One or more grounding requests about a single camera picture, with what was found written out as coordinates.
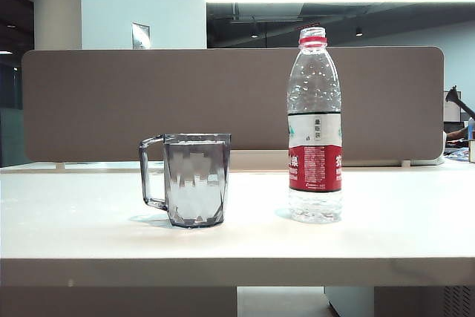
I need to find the clear grey faceted plastic mug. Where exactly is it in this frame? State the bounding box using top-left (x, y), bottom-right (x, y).
top-left (139, 132), bottom-right (233, 229)

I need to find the beige cable port flap lid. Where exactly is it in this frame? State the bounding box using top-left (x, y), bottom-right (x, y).
top-left (229, 148), bottom-right (291, 172)

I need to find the flat white desk device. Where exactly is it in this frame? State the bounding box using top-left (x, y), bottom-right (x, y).
top-left (341, 159), bottom-right (404, 167)

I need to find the person's bare forearm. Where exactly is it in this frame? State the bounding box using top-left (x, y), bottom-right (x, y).
top-left (445, 126), bottom-right (469, 143)

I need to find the teal office divider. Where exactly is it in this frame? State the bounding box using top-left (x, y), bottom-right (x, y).
top-left (0, 107), bottom-right (24, 168)

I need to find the clear water bottle red label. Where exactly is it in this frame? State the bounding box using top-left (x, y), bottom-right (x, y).
top-left (287, 26), bottom-right (343, 224)

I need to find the brown fabric desk partition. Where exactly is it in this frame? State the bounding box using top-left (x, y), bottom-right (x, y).
top-left (21, 45), bottom-right (445, 162)

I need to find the grey cabinet with vents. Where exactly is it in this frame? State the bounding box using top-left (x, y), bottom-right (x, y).
top-left (324, 286), bottom-right (475, 317)

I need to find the framed sign on pillar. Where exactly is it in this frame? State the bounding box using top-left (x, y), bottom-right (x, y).
top-left (131, 22), bottom-right (151, 50)

